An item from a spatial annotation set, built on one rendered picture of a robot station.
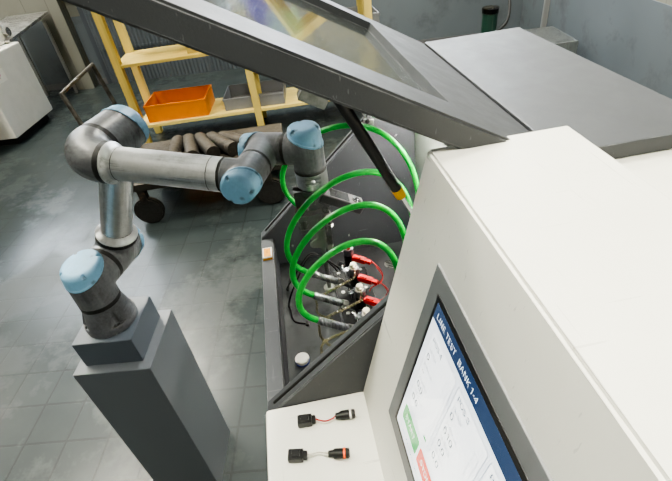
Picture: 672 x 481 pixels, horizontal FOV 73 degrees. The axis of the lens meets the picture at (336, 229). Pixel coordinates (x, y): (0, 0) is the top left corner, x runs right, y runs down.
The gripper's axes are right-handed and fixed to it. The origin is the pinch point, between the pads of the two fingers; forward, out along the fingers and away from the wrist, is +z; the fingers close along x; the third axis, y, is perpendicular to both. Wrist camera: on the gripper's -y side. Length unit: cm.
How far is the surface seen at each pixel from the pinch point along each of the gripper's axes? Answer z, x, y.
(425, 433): -12, 61, -6
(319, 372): 4.3, 34.8, 8.2
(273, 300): 16.3, -1.0, 18.8
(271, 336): 16.3, 12.1, 19.8
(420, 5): 60, -537, -192
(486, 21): 46, -362, -205
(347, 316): 13.3, 13.0, -0.8
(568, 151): -44, 42, -32
